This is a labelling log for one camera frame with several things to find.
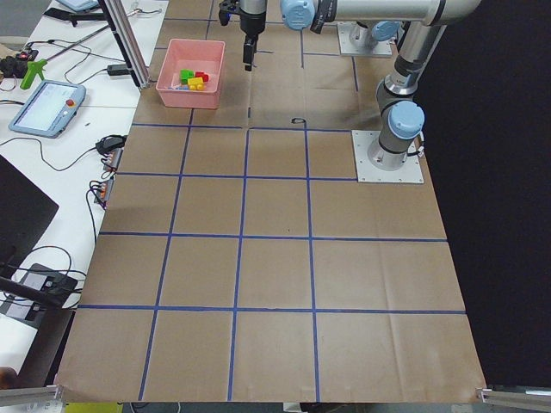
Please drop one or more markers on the red toy block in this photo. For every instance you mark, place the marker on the red toy block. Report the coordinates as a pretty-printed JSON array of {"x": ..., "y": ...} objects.
[{"x": 204, "y": 76}]

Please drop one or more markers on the black camera tripod stand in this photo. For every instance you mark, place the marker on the black camera tripod stand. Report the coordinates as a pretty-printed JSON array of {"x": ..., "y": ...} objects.
[{"x": 43, "y": 286}]

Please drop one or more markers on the teach pendant tablet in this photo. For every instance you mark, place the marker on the teach pendant tablet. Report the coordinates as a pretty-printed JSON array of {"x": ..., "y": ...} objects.
[{"x": 49, "y": 110}]

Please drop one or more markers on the aluminium frame post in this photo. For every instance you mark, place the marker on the aluminium frame post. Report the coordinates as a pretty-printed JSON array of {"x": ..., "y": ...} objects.
[{"x": 118, "y": 21}]

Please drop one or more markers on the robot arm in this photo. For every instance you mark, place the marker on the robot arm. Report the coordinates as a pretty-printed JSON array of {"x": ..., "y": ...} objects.
[
  {"x": 368, "y": 34},
  {"x": 332, "y": 65}
]

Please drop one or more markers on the yellow toy block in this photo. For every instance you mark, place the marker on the yellow toy block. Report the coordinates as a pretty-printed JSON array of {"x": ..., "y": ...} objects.
[{"x": 196, "y": 83}]

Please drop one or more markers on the black power adapter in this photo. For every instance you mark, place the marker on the black power adapter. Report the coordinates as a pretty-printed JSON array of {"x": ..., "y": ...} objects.
[{"x": 117, "y": 70}]

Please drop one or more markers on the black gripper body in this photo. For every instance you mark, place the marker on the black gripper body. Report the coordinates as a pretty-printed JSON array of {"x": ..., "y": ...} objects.
[{"x": 251, "y": 23}]

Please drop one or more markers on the pink plastic box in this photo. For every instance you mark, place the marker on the pink plastic box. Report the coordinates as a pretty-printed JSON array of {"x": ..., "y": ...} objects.
[{"x": 196, "y": 55}]

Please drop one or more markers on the green toy block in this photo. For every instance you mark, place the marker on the green toy block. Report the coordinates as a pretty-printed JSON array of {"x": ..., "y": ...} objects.
[{"x": 185, "y": 75}]

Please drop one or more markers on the green handled reacher tool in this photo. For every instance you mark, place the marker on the green handled reacher tool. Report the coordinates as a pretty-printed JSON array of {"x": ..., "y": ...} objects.
[{"x": 34, "y": 69}]

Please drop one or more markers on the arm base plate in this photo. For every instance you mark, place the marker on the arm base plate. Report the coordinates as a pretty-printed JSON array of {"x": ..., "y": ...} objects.
[
  {"x": 375, "y": 165},
  {"x": 382, "y": 50}
]

